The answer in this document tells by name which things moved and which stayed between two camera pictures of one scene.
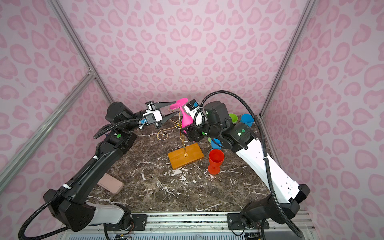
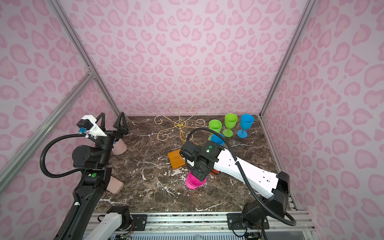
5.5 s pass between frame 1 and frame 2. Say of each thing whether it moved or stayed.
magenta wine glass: moved
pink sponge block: stayed
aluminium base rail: stayed
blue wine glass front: stayed
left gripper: moved
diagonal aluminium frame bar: stayed
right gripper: moved
